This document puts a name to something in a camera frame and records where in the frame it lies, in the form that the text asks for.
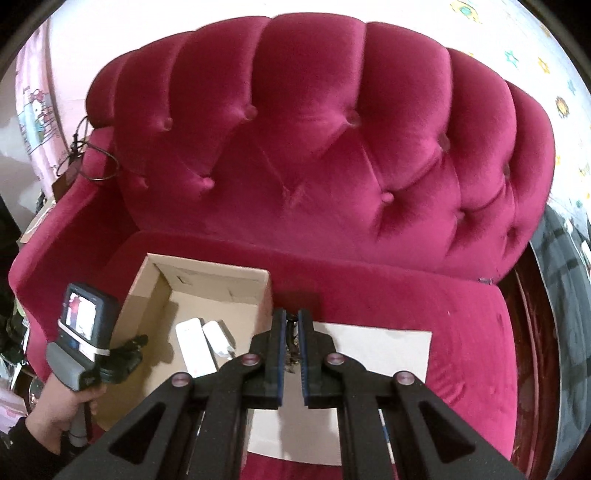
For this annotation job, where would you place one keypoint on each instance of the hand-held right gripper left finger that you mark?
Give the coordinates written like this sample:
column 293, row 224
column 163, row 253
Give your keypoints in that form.
column 280, row 360

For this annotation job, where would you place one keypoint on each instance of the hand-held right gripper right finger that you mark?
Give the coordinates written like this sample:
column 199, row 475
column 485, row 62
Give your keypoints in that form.
column 302, row 360

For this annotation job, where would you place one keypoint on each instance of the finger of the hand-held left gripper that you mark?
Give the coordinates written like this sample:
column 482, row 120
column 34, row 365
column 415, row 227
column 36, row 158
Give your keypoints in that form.
column 131, row 346

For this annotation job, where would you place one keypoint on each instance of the bunch of metal keys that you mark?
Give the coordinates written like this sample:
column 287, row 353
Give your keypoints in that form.
column 292, row 346

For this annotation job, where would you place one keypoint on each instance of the cardboard box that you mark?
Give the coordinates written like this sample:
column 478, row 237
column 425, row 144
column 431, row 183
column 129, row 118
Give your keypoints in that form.
column 157, row 323

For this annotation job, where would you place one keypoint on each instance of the white remote control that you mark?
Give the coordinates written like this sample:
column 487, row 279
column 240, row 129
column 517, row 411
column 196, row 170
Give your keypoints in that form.
column 194, row 350

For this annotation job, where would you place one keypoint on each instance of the white rounded rectangular device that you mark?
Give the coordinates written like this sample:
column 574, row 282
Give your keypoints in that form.
column 219, row 339

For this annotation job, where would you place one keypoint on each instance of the person's left forearm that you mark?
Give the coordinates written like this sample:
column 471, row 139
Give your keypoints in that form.
column 23, row 454

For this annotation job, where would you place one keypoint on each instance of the person's left hand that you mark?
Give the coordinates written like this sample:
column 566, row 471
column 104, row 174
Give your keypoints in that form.
column 51, row 410

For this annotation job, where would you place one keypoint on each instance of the grey cardboard sheet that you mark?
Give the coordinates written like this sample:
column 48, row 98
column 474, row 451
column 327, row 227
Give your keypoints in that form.
column 383, row 369

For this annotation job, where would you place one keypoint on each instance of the beige cardboard piece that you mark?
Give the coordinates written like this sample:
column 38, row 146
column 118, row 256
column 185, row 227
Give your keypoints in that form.
column 37, row 221

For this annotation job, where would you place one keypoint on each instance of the brown paper tag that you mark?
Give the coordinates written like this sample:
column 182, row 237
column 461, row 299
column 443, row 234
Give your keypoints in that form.
column 67, row 177

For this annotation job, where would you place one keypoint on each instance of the red tufted velvet sofa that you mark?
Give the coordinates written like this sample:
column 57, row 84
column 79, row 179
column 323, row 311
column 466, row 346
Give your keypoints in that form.
column 323, row 161

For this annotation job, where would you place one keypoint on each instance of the pink cartoon print curtain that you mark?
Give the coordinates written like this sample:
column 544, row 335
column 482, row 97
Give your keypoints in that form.
column 39, row 115

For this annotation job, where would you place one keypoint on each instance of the grey clothing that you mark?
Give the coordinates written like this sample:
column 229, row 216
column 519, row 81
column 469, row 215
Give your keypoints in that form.
column 563, row 300

